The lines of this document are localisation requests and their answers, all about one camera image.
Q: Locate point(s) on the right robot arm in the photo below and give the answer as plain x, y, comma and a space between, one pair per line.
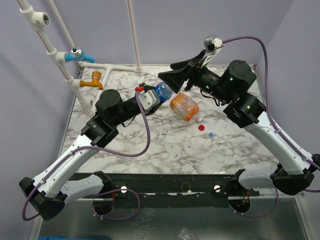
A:
294, 172

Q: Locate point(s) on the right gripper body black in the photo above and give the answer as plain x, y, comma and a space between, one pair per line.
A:
192, 75

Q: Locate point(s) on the orange faucet valve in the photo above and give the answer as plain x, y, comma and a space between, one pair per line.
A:
95, 81

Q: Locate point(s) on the orange plastic jar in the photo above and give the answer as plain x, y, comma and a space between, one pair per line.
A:
184, 106

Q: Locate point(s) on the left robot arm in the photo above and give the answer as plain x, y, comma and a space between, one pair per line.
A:
51, 190

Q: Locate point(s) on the blue faucet valve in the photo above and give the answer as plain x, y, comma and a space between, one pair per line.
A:
77, 54

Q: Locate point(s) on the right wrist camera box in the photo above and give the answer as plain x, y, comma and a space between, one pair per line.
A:
212, 44

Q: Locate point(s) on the blue label water bottle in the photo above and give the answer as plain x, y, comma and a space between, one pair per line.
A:
163, 91

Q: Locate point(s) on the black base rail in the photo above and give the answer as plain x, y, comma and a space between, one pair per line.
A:
176, 190

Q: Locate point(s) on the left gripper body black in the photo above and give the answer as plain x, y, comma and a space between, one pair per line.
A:
151, 110

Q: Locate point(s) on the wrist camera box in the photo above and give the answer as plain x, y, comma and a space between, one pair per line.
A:
149, 99
212, 44

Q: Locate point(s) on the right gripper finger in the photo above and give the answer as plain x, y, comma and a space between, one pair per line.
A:
195, 62
175, 79

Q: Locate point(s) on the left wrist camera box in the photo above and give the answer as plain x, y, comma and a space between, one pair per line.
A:
149, 99

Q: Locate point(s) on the red bottle cap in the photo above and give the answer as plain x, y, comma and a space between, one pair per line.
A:
201, 127

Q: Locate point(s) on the white pvc pipe frame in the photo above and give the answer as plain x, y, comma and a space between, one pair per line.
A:
39, 20

